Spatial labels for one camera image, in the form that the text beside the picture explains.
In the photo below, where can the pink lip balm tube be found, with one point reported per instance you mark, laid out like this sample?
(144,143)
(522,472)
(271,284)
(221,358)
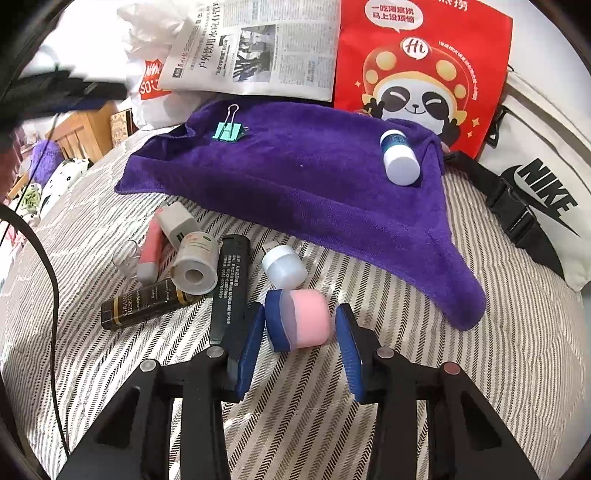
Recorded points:
(151,249)

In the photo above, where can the panda print pillow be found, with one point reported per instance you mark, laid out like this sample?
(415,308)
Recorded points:
(64,180)

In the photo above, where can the newspaper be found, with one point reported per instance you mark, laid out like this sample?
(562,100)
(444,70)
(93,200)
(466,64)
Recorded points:
(277,46)

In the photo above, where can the white charger plug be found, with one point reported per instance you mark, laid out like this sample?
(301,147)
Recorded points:
(173,219)

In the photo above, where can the black rectangular box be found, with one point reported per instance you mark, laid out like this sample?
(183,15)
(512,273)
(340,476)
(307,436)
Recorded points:
(228,286)

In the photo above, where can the white canvas bag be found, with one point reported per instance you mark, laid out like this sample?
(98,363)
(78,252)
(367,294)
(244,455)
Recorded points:
(531,129)

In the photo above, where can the black and gold tube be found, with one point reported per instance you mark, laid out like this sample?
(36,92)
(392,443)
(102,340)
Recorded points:
(138,304)

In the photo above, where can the blue and white bottle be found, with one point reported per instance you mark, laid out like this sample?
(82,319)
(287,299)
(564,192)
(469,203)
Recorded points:
(399,161)

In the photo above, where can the small white bottle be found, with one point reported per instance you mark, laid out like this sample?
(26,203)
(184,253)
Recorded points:
(284,270)

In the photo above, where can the brown printed box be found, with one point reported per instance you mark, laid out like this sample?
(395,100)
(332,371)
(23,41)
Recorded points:
(121,123)

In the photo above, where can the wooden headboard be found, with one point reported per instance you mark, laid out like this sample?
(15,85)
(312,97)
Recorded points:
(87,129)

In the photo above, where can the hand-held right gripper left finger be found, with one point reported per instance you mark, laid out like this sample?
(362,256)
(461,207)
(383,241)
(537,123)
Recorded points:
(251,337)

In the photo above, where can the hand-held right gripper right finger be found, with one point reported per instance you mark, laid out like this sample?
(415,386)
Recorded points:
(346,341)

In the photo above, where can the red panda print bag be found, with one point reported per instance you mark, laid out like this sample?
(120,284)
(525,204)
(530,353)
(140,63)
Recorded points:
(360,46)

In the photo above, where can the purple fluffy toy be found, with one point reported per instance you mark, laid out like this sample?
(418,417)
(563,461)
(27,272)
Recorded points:
(46,161)

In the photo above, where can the white plastic bag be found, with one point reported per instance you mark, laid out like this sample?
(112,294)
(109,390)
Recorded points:
(138,50)

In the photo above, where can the purple towel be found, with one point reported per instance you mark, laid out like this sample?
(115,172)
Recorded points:
(300,184)

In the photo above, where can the small clear plastic cup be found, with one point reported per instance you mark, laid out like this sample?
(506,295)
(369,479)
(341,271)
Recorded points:
(124,261)

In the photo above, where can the pink and blue jar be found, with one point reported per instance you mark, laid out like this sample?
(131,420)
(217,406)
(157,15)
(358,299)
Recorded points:
(309,318)

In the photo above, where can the green binder clip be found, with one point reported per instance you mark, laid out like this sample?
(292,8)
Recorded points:
(227,134)

